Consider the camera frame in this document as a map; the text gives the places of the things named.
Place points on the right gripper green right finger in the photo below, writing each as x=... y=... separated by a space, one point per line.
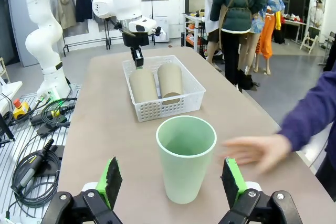
x=231 y=182

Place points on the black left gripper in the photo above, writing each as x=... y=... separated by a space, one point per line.
x=136 y=40

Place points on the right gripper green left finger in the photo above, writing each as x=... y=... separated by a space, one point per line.
x=113 y=182

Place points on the brown cardboard cup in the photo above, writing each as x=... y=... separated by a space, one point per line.
x=143 y=85
x=169 y=79

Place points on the pale green plastic cup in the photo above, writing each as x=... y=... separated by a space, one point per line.
x=181 y=176

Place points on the white perforated plastic basket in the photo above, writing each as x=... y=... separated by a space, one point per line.
x=168 y=110

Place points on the purple sleeved right forearm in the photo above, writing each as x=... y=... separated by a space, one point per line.
x=309 y=113

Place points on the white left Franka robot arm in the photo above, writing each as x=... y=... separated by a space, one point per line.
x=44 y=37

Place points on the person's bare right hand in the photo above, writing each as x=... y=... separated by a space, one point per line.
x=262 y=150

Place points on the black metal garment rack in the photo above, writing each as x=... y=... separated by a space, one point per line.
x=107 y=37

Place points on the white air purifier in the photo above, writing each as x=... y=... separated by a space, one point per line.
x=164 y=22

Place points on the white storage shelf rack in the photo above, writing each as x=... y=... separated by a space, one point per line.
x=193 y=27

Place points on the black hanging coat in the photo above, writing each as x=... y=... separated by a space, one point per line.
x=84 y=6

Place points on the grey black enabling pendant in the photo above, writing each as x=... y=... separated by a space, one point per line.
x=29 y=171

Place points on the beige hanging coat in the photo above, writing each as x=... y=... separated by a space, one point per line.
x=65 y=11

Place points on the figure in white shirt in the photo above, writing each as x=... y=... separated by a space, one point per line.
x=211 y=3

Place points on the person in purple hoodie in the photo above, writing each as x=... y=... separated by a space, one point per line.
x=330 y=166

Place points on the black bag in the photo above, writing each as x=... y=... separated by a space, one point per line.
x=246 y=79

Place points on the person in green jacket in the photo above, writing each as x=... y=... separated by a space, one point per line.
x=236 y=6

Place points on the yellow emergency stop button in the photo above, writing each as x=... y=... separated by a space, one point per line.
x=21 y=111

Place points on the black stand foot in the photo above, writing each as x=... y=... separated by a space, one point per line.
x=6 y=129

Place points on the mannequin in blue patterned shirt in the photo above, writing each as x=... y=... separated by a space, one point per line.
x=256 y=24

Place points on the grey metal cabinet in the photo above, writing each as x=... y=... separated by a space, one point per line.
x=18 y=24

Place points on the mannequin in orange clothes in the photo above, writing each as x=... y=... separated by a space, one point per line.
x=266 y=37

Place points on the white flat box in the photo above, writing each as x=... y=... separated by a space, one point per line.
x=10 y=87

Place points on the white background table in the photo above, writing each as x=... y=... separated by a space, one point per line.
x=294 y=22

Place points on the white wooden step stool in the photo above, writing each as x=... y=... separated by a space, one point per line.
x=313 y=41

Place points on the black mesh chair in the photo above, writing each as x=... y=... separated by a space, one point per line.
x=328 y=45

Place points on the person in white top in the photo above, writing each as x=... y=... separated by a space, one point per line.
x=315 y=14

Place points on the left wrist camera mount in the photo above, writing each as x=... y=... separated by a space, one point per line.
x=157 y=31

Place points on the aluminium slatted base plate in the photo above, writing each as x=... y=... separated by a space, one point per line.
x=23 y=132

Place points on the light wooden frame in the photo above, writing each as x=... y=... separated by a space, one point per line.
x=4 y=69

